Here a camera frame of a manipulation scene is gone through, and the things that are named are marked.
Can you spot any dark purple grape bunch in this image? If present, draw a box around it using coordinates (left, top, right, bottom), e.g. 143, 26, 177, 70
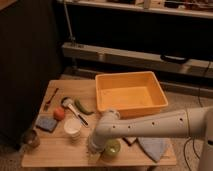
88, 151, 96, 158

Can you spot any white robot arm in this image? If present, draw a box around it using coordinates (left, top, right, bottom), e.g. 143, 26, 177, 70
88, 107, 213, 171

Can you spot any green plastic cup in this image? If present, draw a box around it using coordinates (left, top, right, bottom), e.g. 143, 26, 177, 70
103, 139, 121, 157

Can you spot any yellow plastic bin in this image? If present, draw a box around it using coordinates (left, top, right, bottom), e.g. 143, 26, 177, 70
95, 71, 168, 119

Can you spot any green chili pepper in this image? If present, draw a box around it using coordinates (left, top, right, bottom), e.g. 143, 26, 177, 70
74, 99, 94, 115

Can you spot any orange fruit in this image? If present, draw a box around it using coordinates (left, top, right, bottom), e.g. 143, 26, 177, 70
53, 107, 65, 121

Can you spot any dark metal fork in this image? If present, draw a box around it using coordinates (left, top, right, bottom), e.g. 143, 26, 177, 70
43, 88, 59, 111

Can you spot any black tool on shelf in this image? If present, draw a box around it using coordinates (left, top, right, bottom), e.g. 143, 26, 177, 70
160, 54, 189, 64

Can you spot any blue sponge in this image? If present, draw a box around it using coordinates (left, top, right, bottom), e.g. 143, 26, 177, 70
36, 116, 58, 132

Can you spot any blue grey cloth mitt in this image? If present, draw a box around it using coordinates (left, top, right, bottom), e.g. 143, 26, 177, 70
138, 137, 168, 162

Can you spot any brown glass jar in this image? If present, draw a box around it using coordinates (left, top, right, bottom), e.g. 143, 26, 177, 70
22, 130, 40, 149

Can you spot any white handled kitchen utensil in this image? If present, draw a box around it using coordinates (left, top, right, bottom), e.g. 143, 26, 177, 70
61, 97, 89, 127

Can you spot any black floor cable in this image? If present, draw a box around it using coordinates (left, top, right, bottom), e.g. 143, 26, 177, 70
182, 137, 201, 171

